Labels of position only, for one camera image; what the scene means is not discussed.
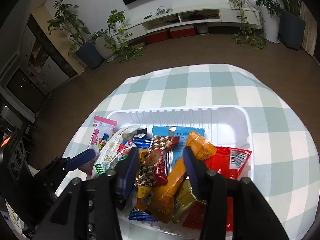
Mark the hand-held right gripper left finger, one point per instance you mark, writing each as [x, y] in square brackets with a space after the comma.
[130, 172]

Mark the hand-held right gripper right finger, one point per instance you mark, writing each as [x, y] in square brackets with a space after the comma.
[192, 172]

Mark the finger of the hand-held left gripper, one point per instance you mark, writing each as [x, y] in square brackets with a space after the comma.
[80, 158]

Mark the orange snack packet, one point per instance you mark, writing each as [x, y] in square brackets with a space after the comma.
[172, 180]

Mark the green red snack packet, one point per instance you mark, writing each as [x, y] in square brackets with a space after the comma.
[125, 148]

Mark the brown star-print chocolate packet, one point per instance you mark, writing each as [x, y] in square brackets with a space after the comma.
[155, 160]

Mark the gold snack packet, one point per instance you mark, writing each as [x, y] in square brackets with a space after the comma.
[185, 200]

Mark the white snack packet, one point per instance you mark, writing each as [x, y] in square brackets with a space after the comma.
[110, 150]

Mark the dark blue chip packet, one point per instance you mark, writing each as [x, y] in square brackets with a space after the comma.
[142, 143]

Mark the pink cartoon snack packet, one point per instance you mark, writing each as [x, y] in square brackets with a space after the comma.
[102, 132]

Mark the black cookie packet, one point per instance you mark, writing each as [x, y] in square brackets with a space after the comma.
[140, 134]

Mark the light blue snack packet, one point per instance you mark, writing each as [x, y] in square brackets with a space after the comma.
[162, 131]

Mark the white plastic tray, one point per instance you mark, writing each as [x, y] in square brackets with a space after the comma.
[225, 127]

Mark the grey framed appliance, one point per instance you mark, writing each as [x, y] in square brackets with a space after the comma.
[22, 90]

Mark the green checked tablecloth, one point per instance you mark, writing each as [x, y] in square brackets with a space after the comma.
[275, 130]

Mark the leafy plant in dark pot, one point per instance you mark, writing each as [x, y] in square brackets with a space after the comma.
[88, 55]

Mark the small plant in white pot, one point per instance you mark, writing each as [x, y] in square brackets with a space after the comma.
[106, 50]

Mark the red storage box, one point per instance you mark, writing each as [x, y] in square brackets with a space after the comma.
[182, 31]
[157, 37]

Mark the small white pot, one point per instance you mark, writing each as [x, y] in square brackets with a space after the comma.
[203, 28]

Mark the white television cabinet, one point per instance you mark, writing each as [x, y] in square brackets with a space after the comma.
[225, 15]

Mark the bushy plant in white pot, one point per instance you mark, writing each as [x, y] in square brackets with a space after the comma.
[272, 30]

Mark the tall broad-leaf plant, dark pot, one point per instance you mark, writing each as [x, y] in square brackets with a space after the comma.
[292, 30]

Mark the beige curtain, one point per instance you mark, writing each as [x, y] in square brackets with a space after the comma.
[311, 37]

